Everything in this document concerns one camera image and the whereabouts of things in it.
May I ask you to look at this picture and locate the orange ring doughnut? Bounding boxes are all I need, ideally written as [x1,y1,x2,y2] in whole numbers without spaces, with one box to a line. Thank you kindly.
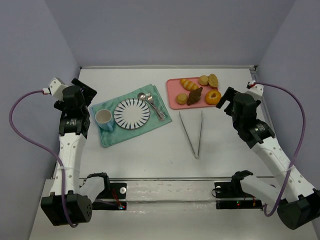
[205,90,222,105]

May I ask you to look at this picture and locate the brown chocolate croissant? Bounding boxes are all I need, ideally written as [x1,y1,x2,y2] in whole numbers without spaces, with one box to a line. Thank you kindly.
[187,87,203,106]

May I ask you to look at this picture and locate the round golden muffin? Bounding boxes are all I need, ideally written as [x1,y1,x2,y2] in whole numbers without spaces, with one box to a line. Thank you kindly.
[175,93,188,105]

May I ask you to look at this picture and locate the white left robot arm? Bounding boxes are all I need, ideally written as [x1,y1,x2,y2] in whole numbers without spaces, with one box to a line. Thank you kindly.
[40,77,97,227]

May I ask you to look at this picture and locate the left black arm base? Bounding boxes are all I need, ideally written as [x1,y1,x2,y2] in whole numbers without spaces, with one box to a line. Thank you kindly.
[80,172,128,211]

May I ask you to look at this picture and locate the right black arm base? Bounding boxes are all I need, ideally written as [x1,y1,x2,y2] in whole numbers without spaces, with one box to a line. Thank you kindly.
[211,170,264,210]

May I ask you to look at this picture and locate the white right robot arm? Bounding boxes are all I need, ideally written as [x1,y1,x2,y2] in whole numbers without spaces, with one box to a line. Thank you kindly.
[213,84,320,230]

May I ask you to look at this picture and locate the brown split bread roll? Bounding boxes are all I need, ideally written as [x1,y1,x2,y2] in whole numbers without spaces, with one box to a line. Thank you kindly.
[208,73,219,88]

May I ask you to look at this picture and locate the long yellow striped bread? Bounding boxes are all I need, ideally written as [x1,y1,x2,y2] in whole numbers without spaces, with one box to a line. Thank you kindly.
[180,78,199,92]

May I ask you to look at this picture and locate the light blue mug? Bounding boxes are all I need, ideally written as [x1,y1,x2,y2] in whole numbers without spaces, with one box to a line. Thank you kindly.
[95,109,114,132]

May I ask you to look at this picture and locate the round bun top centre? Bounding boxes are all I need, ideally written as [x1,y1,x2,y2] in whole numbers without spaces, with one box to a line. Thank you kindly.
[198,75,209,86]

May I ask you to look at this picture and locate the teal cloth placemat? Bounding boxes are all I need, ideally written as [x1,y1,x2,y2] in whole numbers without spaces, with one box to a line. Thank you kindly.
[90,84,172,148]

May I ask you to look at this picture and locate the blue striped white plate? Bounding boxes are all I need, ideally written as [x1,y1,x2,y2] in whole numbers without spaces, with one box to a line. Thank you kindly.
[113,98,151,130]

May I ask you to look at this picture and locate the silver spoon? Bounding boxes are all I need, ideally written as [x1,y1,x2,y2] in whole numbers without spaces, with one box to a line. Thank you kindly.
[137,92,165,122]

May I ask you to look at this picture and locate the pink tray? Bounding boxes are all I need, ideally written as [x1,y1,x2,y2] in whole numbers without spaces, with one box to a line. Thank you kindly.
[166,77,220,110]

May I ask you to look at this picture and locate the metal tongs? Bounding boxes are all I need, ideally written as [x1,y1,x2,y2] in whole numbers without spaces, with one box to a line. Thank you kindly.
[178,111,204,159]

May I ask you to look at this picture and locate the silver fork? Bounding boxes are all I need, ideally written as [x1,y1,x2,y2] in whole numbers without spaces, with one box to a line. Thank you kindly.
[146,93,165,121]

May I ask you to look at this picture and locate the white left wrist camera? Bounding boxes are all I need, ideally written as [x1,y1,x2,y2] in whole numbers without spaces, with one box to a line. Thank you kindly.
[42,77,67,101]

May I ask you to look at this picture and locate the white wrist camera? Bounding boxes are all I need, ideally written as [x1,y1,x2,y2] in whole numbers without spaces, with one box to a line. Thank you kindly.
[42,77,67,101]
[245,80,264,101]

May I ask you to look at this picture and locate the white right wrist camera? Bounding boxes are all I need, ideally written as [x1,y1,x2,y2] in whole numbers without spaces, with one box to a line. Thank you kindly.
[245,80,264,101]

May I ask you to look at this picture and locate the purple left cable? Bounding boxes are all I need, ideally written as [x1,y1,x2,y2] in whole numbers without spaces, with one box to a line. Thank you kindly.
[9,90,79,228]

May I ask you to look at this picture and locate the purple cable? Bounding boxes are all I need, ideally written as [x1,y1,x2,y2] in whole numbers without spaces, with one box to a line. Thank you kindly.
[254,83,306,217]
[9,90,79,228]

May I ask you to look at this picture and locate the aluminium front rail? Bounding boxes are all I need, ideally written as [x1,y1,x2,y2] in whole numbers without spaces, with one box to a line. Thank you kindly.
[79,176,278,204]

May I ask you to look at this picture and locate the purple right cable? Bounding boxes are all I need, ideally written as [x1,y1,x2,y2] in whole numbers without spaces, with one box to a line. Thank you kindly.
[254,83,306,217]

